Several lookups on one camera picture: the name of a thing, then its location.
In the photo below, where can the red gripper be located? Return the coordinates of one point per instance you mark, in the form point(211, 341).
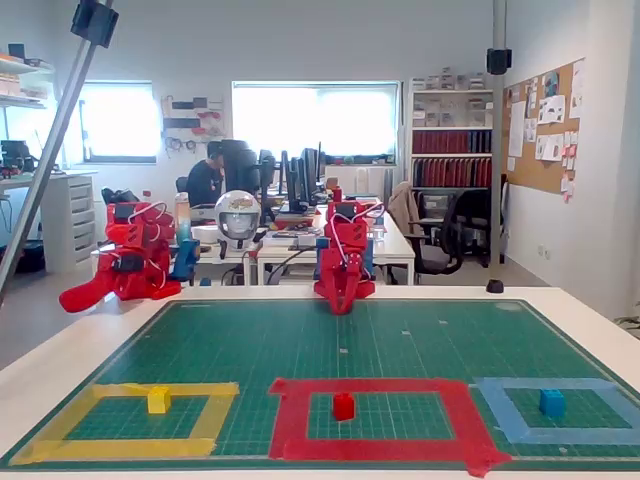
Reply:
point(339, 286)

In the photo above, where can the red cube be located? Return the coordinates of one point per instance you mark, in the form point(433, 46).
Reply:
point(344, 407)

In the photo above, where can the red leader arm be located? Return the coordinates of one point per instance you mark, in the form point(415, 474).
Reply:
point(135, 285)

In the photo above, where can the red robot arm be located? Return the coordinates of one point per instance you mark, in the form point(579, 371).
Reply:
point(345, 232)

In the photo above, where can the red tape square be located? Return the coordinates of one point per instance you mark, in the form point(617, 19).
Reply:
point(375, 445)

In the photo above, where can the yellow cube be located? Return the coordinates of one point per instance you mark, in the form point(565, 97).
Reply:
point(159, 402)

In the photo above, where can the blue cube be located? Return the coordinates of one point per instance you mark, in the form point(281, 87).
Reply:
point(551, 404)

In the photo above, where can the blue tape square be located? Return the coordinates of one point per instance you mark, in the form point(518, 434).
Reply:
point(550, 436)

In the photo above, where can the yellow tape square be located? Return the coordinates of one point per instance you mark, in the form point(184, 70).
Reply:
point(125, 448)

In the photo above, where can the blue table clamp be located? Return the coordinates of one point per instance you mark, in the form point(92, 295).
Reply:
point(186, 260)
point(368, 260)

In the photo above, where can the red bottle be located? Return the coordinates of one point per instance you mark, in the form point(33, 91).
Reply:
point(337, 192)

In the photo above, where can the office chair grey seat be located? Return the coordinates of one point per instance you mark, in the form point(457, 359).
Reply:
point(435, 257)

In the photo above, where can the beige jacket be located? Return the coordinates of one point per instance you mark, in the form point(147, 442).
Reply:
point(402, 205)

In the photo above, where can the green cutting mat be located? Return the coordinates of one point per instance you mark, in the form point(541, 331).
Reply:
point(425, 350)

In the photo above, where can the black computer monitor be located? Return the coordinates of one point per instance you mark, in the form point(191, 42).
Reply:
point(312, 165)
point(242, 165)
point(267, 170)
point(296, 180)

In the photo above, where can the white helmet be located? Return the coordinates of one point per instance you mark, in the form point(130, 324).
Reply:
point(237, 215)

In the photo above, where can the black office chair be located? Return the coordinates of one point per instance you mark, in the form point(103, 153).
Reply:
point(475, 215)

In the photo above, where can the small black knob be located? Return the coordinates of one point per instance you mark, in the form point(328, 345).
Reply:
point(495, 286)

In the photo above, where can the wide bright window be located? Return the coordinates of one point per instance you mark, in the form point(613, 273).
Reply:
point(315, 120)

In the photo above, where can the seated person dark shirt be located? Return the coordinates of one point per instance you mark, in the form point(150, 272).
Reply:
point(205, 182)

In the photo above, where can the colourful drink bottle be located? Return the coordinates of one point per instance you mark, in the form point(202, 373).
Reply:
point(183, 220)

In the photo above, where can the white bookshelf with binders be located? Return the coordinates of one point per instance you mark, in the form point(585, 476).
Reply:
point(450, 145)

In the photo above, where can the grey metal pole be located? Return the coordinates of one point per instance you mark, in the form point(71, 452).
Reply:
point(498, 150)
point(71, 97)

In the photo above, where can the cork pin board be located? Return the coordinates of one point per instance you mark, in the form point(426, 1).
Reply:
point(520, 172)

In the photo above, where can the black backpack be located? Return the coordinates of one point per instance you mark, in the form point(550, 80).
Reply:
point(120, 196)

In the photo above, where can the black pole clamp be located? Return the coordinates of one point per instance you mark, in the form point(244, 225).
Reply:
point(95, 22)
point(499, 61)

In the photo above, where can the small bright window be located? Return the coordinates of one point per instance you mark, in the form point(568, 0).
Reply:
point(120, 120)

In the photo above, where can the white drawer unit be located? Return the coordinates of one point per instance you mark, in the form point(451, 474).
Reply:
point(70, 225)

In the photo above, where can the green plant leaves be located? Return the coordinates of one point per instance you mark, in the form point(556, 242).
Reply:
point(629, 324)

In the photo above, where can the black bag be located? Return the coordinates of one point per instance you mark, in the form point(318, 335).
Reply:
point(30, 260)

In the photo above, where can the black desktop machine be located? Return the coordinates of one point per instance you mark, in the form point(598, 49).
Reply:
point(17, 155)

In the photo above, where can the white wall socket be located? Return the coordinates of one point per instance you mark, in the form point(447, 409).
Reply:
point(544, 252)

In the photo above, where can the wall tool rack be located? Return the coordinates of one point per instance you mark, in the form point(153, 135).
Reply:
point(192, 120)

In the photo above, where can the white wall shelf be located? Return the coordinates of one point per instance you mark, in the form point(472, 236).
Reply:
point(30, 65)

